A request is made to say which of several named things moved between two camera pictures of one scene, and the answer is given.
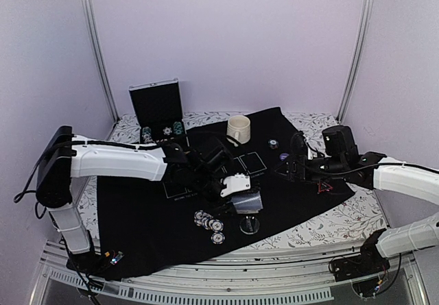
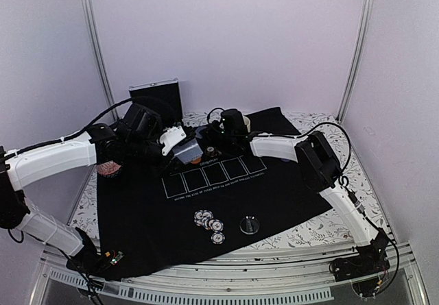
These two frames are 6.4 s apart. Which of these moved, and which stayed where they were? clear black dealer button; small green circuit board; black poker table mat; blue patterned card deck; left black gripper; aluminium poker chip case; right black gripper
Moved: left black gripper; blue patterned card deck; right black gripper
Stayed: clear black dealer button; aluminium poker chip case; small green circuit board; black poker table mat
